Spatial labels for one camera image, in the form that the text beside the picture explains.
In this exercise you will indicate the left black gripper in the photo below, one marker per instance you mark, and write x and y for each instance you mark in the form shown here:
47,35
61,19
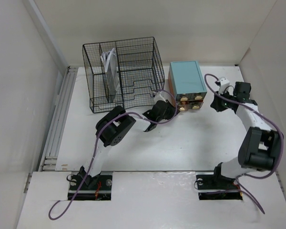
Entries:
171,110

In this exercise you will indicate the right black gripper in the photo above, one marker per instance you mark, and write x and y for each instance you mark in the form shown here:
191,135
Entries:
215,104

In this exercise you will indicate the grey booklet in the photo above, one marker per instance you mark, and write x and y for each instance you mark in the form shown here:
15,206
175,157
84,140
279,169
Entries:
110,64

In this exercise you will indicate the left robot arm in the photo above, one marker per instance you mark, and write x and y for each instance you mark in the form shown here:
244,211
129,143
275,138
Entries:
114,126

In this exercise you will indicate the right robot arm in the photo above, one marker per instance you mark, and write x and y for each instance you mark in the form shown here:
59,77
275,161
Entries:
263,145

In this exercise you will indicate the teal drawer box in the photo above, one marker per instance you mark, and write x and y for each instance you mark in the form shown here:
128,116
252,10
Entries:
186,83

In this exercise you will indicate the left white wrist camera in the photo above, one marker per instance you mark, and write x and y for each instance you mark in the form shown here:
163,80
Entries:
159,96

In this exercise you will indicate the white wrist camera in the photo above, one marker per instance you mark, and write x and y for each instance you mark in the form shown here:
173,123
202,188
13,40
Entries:
159,96
223,83

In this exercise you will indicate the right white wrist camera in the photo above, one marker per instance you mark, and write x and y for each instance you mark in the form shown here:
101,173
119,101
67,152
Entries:
223,83

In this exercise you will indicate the black wire mesh organizer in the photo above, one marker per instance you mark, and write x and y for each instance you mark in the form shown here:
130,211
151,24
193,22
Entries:
139,70

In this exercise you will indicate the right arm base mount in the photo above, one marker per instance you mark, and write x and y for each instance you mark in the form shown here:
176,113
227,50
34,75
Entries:
212,187

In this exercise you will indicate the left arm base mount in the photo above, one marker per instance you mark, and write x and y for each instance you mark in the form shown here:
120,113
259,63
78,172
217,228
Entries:
99,190

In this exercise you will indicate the aluminium rail frame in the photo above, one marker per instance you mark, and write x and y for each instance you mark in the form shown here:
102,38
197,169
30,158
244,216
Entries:
52,140

